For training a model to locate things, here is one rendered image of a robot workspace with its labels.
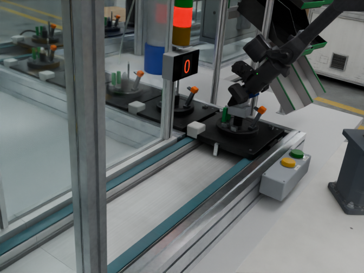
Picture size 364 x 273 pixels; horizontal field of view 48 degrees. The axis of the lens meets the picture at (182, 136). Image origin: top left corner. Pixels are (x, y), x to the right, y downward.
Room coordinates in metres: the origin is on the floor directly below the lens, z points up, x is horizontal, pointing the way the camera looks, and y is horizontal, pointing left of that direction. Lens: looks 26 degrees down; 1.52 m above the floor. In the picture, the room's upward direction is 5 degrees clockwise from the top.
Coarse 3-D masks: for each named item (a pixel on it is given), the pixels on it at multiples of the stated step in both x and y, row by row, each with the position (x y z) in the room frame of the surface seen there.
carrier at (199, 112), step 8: (176, 88) 1.35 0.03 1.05; (176, 96) 1.34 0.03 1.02; (176, 104) 1.34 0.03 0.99; (184, 104) 1.36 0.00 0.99; (192, 104) 1.36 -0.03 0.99; (200, 104) 1.42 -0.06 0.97; (176, 112) 1.29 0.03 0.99; (184, 112) 1.30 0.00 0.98; (192, 112) 1.33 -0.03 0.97; (200, 112) 1.34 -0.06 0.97; (208, 112) 1.35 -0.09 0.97; (176, 120) 1.25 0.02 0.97; (184, 120) 1.26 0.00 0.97; (192, 120) 1.26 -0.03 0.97; (200, 120) 1.28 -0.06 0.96; (176, 128) 1.20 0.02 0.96; (184, 128) 1.20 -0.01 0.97
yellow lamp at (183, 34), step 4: (176, 28) 1.10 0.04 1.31; (180, 28) 1.10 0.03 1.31; (184, 28) 1.10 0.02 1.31; (188, 28) 1.11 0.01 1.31; (172, 32) 1.12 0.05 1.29; (176, 32) 1.10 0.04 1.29; (180, 32) 1.10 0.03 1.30; (184, 32) 1.10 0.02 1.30; (188, 32) 1.11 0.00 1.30; (172, 36) 1.11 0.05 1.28; (176, 36) 1.10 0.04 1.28; (180, 36) 1.10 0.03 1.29; (184, 36) 1.10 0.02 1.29; (188, 36) 1.11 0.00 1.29; (172, 40) 1.11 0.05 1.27; (176, 40) 1.10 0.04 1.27; (180, 40) 1.10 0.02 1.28; (184, 40) 1.10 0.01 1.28; (188, 40) 1.11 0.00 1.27; (176, 44) 1.10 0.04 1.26; (180, 44) 1.10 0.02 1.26; (184, 44) 1.10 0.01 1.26; (188, 44) 1.11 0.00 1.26
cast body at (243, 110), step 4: (248, 100) 1.22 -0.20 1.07; (240, 104) 1.19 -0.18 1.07; (244, 104) 1.20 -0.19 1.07; (248, 104) 1.22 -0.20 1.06; (228, 108) 1.21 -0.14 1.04; (232, 108) 1.21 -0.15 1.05; (236, 108) 1.20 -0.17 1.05; (240, 108) 1.19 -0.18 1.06; (244, 108) 1.19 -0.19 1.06; (248, 108) 1.20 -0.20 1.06; (228, 112) 1.21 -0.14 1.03; (232, 112) 1.20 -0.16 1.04; (236, 112) 1.20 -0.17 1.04; (240, 112) 1.19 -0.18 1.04; (244, 112) 1.18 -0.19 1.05; (248, 112) 1.20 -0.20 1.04; (240, 116) 1.19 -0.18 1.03; (244, 116) 1.18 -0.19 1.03
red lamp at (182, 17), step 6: (174, 6) 1.12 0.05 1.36; (174, 12) 1.11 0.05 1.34; (180, 12) 1.10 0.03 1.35; (186, 12) 1.10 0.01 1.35; (174, 18) 1.11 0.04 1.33; (180, 18) 1.10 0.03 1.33; (186, 18) 1.10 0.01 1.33; (174, 24) 1.11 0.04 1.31; (180, 24) 1.10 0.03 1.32; (186, 24) 1.10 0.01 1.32
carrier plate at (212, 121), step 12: (216, 120) 1.28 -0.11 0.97; (252, 120) 1.31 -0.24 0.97; (204, 132) 1.18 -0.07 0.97; (216, 132) 1.18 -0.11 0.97; (264, 132) 1.21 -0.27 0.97; (276, 132) 1.22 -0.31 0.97; (228, 144) 1.10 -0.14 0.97; (240, 144) 1.11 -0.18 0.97; (252, 144) 1.12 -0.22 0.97; (264, 144) 1.12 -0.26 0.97; (252, 156) 1.05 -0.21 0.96
